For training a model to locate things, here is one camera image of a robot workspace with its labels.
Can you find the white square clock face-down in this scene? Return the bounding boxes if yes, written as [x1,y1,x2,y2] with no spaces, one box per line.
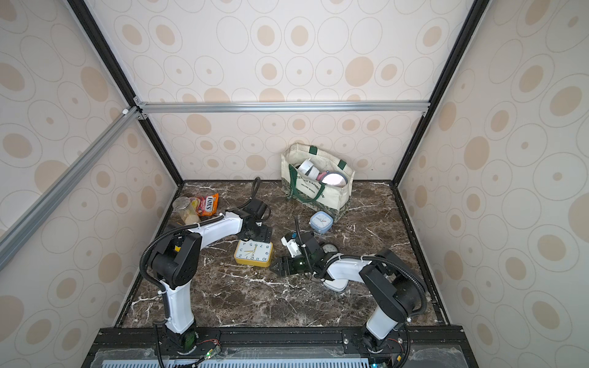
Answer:
[323,279,348,293]

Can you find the blue square clock white face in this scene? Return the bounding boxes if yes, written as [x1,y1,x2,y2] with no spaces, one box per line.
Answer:
[309,211,334,235]

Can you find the yellow rectangular alarm clock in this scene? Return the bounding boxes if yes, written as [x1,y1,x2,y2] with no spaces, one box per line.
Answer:
[234,240,274,268]

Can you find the small black round clock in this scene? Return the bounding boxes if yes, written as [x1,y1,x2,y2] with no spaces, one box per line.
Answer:
[321,243,339,255]

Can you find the small white round clock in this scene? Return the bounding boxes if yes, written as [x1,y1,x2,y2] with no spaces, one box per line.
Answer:
[297,159,321,180]

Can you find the blue round clock beige face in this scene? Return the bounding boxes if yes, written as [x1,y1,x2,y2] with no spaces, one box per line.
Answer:
[321,172,348,188]

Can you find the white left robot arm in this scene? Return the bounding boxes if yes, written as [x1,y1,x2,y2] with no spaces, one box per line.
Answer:
[140,177,273,354]

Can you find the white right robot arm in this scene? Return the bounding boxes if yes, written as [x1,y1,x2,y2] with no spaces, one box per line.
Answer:
[270,232,427,353]

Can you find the orange Fox's candy bag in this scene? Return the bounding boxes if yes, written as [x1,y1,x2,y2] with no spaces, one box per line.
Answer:
[193,193,219,217]

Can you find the canvas tote bag green handles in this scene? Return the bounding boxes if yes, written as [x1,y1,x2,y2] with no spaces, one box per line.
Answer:
[281,144,355,222]

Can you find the aluminium horizontal back rail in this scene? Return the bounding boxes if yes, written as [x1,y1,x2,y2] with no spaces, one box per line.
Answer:
[139,101,429,113]

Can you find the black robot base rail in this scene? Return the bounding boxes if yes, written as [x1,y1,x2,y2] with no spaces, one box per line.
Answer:
[82,326,477,367]

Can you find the aluminium left side rail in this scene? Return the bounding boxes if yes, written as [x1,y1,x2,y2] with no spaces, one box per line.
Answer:
[1,107,140,268]

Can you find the black vertical frame post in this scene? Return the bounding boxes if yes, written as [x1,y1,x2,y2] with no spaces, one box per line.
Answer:
[67,0,184,187]

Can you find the black right frame post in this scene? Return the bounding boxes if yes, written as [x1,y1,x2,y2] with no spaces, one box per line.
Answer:
[391,0,490,189]

